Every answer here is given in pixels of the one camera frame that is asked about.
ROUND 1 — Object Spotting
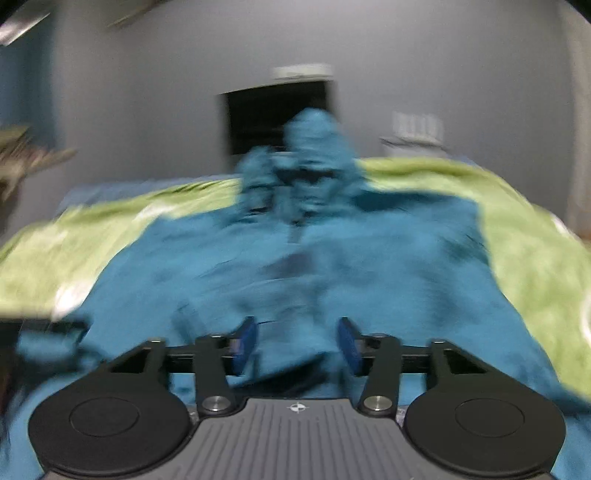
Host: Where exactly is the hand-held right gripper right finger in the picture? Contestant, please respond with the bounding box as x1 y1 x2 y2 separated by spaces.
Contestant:
335 317 486 415

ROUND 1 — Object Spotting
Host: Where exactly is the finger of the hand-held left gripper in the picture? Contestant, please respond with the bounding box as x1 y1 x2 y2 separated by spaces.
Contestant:
0 318 90 346

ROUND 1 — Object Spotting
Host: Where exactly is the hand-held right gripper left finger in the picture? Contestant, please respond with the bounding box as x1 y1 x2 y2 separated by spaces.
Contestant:
107 316 258 416

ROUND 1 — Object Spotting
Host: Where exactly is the teal garment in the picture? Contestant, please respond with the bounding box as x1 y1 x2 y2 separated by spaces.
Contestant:
0 108 591 480

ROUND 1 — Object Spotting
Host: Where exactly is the blue bed sheet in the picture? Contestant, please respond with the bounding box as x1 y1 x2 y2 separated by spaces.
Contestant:
60 175 243 208

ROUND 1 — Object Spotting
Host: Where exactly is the patterned cloth pile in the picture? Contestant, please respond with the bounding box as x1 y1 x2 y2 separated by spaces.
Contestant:
0 126 78 190

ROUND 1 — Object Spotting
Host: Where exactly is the green blanket with white rings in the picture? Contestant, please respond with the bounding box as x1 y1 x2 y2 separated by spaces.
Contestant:
0 157 591 409

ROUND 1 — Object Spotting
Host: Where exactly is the black television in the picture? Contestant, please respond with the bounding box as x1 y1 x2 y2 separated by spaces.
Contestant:
217 78 334 156

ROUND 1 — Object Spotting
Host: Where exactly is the white router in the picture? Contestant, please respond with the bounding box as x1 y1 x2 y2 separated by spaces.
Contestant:
392 111 445 140

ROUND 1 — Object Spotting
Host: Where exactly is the blue curtain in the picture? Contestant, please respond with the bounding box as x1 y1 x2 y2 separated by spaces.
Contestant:
0 39 63 146

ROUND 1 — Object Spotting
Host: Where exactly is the white power strip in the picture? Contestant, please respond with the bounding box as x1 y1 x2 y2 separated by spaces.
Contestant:
271 64 334 82

